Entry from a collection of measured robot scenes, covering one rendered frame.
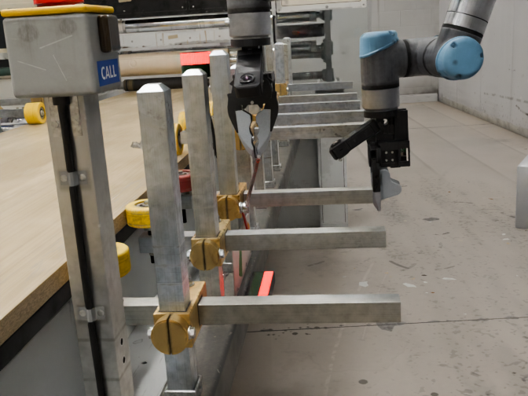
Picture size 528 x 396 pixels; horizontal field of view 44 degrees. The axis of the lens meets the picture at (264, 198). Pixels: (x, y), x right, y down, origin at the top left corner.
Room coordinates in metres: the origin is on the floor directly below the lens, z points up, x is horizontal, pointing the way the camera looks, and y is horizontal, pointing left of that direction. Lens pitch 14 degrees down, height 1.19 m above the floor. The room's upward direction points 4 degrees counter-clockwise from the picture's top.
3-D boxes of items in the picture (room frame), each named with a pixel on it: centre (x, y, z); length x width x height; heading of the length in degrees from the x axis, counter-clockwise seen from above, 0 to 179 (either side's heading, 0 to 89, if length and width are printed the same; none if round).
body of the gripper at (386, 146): (1.32, -0.26, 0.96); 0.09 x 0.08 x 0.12; 83
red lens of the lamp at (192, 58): (1.32, 0.12, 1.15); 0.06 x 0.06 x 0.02
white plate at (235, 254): (1.29, 0.05, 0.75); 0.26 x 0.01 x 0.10; 173
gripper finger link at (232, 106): (1.18, 0.03, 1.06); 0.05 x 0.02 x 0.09; 83
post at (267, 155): (2.06, -0.02, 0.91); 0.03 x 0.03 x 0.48; 83
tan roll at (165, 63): (3.72, 0.34, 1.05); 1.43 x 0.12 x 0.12; 83
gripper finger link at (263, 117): (1.19, -0.01, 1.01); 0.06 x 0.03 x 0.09; 173
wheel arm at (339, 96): (2.34, -0.17, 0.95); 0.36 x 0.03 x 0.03; 83
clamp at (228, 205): (1.34, 0.07, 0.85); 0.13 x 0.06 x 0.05; 173
